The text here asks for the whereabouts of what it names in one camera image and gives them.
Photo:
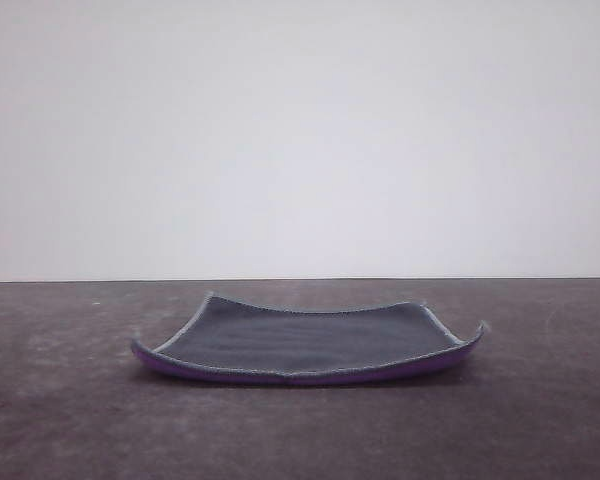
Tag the purple towel with grey hem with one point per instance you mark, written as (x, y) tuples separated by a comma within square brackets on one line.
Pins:
[(305, 340)]

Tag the grey table cloth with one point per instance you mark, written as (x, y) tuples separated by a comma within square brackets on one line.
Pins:
[(430, 430)]

